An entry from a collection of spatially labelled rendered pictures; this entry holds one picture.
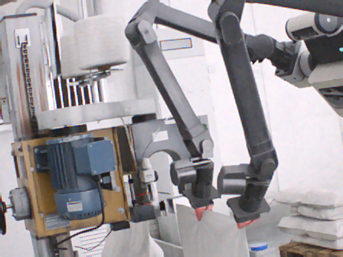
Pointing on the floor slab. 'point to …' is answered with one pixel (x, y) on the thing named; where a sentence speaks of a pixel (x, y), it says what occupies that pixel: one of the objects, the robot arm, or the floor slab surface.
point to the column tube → (17, 83)
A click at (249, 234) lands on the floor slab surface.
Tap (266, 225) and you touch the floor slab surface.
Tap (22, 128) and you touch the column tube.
